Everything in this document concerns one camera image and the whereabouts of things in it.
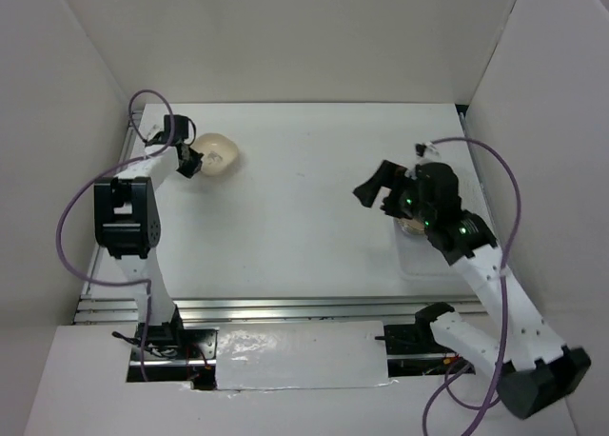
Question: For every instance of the brown plate back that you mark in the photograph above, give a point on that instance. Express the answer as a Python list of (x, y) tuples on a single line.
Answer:
[(411, 226)]

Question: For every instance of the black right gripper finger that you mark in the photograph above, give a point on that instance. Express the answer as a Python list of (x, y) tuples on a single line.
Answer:
[(385, 176), (391, 206)]

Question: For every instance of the cream plate back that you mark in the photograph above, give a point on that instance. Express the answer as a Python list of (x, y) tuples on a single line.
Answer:
[(219, 153)]

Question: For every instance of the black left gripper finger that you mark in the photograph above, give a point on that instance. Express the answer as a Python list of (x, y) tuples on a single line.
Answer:
[(195, 160), (187, 169)]

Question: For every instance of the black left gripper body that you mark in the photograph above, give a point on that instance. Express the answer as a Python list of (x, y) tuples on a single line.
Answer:
[(191, 167)]

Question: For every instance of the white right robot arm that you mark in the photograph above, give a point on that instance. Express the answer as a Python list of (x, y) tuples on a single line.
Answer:
[(531, 366)]

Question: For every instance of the clear plastic bin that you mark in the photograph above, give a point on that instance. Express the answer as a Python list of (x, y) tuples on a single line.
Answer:
[(416, 258)]

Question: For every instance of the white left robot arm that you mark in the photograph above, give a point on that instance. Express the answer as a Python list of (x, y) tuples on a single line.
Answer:
[(128, 227)]

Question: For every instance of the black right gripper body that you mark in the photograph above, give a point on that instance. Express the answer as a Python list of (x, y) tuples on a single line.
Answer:
[(413, 207)]

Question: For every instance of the white cover panel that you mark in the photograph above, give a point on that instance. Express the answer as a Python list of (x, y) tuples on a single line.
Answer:
[(308, 355)]

